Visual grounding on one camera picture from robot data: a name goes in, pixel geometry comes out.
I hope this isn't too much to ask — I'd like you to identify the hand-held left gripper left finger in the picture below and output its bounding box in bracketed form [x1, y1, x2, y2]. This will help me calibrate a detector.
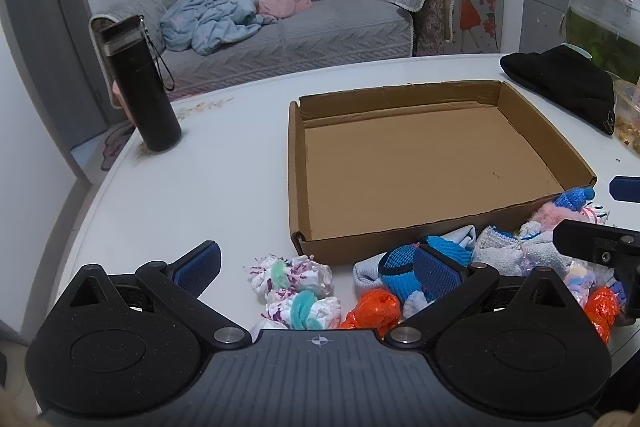
[70, 241, 253, 350]

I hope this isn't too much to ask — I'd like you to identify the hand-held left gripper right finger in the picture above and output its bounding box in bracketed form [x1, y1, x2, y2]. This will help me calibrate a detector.
[387, 244, 573, 350]

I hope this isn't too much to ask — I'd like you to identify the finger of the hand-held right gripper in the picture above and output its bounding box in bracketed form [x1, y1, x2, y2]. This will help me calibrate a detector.
[610, 176, 640, 202]
[552, 218, 640, 320]

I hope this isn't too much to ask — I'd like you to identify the white patterned bundle pink tie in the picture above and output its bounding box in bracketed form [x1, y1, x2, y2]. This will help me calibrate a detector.
[582, 202, 612, 228]

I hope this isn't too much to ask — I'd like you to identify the blue sock bundle dark trim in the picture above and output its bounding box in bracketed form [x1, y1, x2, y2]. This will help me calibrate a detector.
[377, 244, 432, 306]

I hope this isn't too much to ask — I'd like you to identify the pink fluffy pompom blue hat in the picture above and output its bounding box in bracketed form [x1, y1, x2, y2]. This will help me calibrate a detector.
[530, 187, 596, 228]

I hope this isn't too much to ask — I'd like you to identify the orange plastic bundle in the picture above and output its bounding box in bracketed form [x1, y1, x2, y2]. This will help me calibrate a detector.
[584, 286, 621, 345]
[340, 288, 402, 340]

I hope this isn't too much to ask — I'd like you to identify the grey sock bundle blue trim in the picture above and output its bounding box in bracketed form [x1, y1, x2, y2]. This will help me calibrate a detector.
[472, 227, 573, 278]

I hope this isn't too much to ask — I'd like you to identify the light blue sock bundle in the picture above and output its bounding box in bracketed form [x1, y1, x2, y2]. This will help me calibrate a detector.
[352, 224, 478, 298]

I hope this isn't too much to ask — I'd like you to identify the white purple bundle teal tie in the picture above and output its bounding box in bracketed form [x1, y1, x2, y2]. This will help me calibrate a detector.
[245, 254, 333, 298]
[255, 289, 343, 333]

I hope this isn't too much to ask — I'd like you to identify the shallow cardboard box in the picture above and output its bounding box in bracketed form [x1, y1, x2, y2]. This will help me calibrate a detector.
[287, 79, 598, 265]

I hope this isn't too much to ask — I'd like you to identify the clear plastic snack container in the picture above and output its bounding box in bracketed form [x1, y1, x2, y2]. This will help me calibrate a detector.
[612, 79, 640, 155]

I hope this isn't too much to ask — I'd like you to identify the black knit hat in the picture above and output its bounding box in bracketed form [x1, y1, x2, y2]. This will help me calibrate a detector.
[500, 45, 617, 136]

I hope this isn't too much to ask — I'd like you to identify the glass fish bowl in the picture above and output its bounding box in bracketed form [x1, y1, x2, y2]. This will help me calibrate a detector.
[557, 0, 640, 85]

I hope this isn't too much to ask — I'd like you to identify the black thermos bottle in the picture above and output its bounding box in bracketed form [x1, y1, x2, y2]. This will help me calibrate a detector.
[94, 14, 183, 152]

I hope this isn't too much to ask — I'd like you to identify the grey cabinet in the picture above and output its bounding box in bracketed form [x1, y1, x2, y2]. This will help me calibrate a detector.
[517, 0, 591, 55]

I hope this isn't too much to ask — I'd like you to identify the light blue pink blanket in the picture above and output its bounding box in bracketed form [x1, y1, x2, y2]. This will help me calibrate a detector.
[160, 0, 313, 56]

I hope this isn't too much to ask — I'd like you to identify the grey quilted sofa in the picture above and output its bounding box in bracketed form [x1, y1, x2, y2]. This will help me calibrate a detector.
[89, 0, 458, 100]

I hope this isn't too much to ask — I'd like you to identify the grey door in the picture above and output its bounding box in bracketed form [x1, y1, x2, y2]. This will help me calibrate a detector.
[0, 0, 113, 168]

